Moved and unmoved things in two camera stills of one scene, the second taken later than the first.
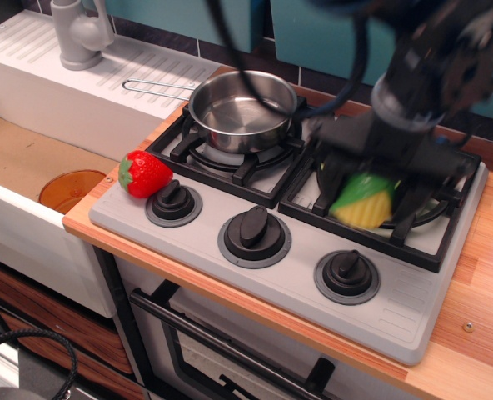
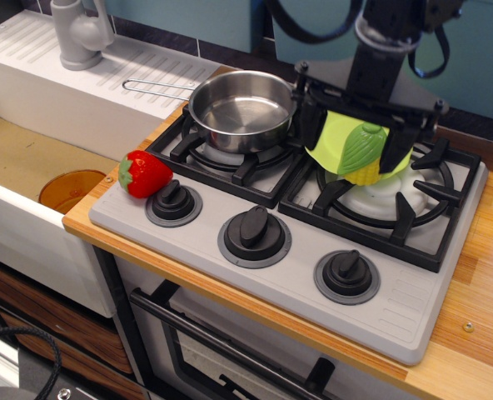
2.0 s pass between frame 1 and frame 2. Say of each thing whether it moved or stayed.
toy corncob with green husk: moved
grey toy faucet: stayed
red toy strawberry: stayed
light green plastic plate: moved
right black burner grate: stayed
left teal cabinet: stayed
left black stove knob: stayed
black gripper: moved
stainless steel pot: stayed
